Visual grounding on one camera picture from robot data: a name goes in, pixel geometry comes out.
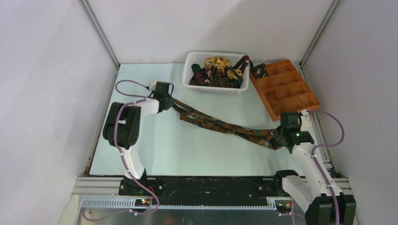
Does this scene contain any dark floral patterned tie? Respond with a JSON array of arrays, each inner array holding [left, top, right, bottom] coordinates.
[[173, 100, 283, 150]]

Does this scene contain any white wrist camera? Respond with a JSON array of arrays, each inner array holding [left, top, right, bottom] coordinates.
[[300, 109, 313, 131], [147, 80, 157, 91]]

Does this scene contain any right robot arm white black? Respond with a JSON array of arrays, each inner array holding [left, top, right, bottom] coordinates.
[[272, 110, 357, 225]]

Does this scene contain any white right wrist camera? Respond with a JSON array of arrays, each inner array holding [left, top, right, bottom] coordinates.
[[300, 109, 313, 131]]

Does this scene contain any white plastic mesh basket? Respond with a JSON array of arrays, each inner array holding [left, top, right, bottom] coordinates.
[[182, 51, 250, 95]]

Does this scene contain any rolled dark patterned tie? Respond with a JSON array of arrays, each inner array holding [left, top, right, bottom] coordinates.
[[251, 63, 269, 79]]

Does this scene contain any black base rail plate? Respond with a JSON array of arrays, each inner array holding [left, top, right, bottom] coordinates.
[[118, 175, 288, 207]]

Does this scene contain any brown dark patterned tie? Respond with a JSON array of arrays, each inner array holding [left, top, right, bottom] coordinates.
[[189, 69, 239, 88]]

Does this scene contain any red navy striped tie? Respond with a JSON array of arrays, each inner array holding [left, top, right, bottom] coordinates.
[[233, 55, 253, 73]]

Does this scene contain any orange compartment tray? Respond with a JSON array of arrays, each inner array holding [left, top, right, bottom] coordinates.
[[250, 60, 321, 121]]

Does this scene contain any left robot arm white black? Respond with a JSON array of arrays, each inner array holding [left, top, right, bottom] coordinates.
[[102, 80, 176, 195]]

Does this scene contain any green navy plaid tie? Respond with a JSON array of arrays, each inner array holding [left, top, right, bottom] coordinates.
[[189, 64, 243, 89]]

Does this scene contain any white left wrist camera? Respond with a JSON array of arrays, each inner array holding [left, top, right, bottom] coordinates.
[[147, 80, 157, 91]]

